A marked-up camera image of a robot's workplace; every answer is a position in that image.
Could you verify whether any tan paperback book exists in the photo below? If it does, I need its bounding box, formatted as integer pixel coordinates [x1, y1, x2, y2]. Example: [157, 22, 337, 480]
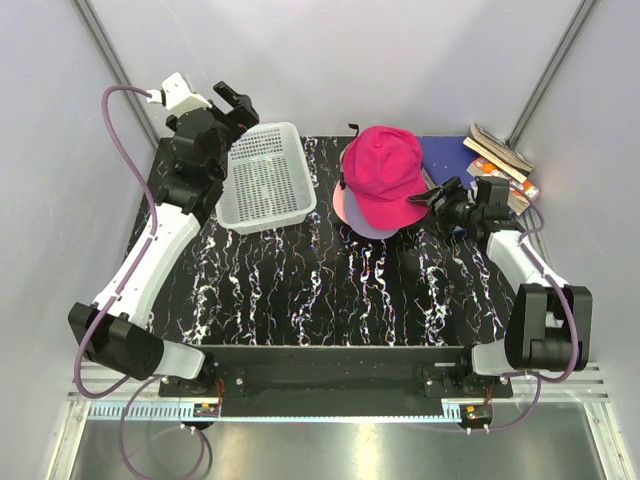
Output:
[463, 124, 533, 182]

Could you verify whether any lavender baseball cap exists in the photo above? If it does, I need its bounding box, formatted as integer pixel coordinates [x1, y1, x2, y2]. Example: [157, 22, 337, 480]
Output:
[344, 188, 398, 240]

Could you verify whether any blue ring binder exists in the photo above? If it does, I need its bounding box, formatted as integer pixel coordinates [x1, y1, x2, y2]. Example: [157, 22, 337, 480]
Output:
[417, 134, 535, 236]

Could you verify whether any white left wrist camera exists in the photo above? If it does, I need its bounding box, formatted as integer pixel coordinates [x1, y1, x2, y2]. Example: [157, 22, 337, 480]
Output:
[146, 72, 212, 117]

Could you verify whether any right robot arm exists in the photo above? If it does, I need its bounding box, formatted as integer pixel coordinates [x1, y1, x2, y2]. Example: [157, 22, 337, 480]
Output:
[407, 176, 593, 397]

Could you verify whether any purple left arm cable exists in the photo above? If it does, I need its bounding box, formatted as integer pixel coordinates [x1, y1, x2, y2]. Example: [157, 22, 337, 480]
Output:
[72, 84, 159, 399]

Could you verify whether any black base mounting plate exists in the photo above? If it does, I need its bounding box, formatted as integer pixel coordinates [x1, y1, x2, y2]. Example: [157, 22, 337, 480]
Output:
[159, 345, 513, 422]

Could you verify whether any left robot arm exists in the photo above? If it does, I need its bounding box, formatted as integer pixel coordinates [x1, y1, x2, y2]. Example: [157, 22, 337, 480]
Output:
[68, 74, 259, 396]

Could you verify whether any orange paperback book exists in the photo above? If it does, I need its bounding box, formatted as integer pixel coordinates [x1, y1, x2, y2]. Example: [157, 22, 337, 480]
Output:
[467, 157, 540, 216]

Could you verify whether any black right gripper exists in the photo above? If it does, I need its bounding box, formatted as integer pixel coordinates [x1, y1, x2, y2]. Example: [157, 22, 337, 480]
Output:
[408, 176, 483, 242]

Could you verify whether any white plastic basket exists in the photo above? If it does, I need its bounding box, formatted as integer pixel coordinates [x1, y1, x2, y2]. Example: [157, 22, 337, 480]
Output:
[215, 122, 317, 235]

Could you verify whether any light pink baseball cap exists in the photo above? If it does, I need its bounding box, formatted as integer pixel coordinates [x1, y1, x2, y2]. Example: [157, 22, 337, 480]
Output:
[332, 182, 348, 225]

